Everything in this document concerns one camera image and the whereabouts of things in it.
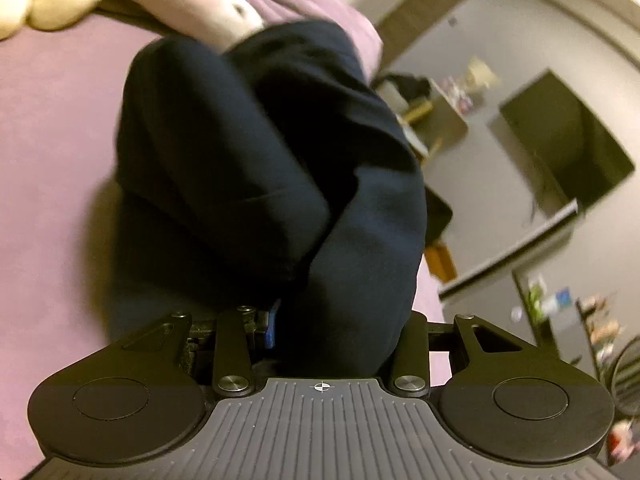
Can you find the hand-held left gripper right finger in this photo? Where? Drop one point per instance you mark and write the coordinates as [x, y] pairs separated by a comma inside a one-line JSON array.
[[412, 345]]

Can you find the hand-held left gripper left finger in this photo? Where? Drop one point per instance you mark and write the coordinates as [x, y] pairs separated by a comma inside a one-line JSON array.
[[272, 327]]

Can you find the dark navy garment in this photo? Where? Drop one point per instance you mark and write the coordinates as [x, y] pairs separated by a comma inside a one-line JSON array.
[[280, 185]]

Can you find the cluttered shelf of small things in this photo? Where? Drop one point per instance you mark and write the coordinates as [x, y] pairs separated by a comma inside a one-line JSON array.
[[570, 315]]

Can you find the round mirror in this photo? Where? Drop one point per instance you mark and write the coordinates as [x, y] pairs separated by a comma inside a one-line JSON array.
[[627, 375]]

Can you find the yellow wooden corner shelf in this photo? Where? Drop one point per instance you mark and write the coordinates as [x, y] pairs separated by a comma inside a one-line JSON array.
[[440, 120]]

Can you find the small pink figurines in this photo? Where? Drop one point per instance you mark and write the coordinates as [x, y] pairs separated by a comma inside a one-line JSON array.
[[457, 95]]

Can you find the black bag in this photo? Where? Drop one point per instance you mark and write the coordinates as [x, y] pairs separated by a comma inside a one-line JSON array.
[[402, 90]]

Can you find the cream paper decoration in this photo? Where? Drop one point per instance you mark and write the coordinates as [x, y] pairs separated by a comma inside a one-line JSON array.
[[482, 72]]

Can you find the purple pillow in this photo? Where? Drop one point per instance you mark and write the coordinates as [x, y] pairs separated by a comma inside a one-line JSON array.
[[310, 0]]

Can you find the brown wooden headboard panel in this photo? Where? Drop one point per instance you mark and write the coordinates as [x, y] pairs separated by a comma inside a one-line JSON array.
[[430, 10]]

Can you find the white wall shelf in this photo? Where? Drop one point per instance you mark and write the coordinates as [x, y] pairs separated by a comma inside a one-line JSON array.
[[510, 255]]

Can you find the wall television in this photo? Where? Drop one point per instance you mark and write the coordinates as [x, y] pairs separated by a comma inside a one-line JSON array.
[[565, 140]]

